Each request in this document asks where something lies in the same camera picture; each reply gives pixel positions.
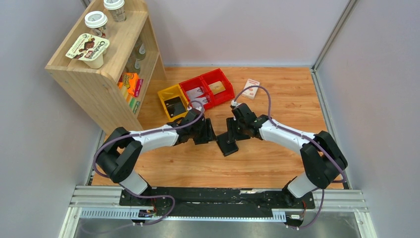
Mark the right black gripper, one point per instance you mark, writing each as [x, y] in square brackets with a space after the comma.
[234, 130]

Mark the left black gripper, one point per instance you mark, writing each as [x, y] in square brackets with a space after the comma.
[203, 131]

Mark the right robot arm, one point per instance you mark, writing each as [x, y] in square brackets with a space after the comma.
[322, 159]

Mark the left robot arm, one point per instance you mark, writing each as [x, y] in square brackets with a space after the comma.
[118, 156]

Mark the white cards in bin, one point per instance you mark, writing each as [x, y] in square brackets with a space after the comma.
[197, 94]

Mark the white pink card box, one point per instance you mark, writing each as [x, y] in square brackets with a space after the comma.
[251, 93]

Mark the black card in bin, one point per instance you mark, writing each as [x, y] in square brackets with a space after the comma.
[174, 107]

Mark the tan card in bin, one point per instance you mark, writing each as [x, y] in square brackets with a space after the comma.
[217, 87]

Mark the yellow plastic bin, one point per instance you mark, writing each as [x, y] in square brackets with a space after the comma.
[171, 92]

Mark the red plastic bin right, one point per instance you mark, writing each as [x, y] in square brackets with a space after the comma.
[218, 75]

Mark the orange snack box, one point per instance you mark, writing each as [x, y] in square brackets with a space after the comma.
[131, 82]

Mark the glass bottle on shelf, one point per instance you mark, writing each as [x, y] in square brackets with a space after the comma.
[140, 50]

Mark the wooden shelf unit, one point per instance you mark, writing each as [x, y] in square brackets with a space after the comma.
[95, 90]

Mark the Chobani yogurt cup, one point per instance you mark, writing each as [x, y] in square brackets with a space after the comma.
[89, 49]

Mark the white lidded cup far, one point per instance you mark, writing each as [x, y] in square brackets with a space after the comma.
[116, 9]

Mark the white lidded cup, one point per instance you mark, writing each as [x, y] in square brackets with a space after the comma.
[96, 21]
[116, 9]

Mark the white lidded cup near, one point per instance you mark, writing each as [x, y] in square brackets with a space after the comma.
[96, 21]

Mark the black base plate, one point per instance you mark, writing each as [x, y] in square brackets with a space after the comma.
[217, 202]

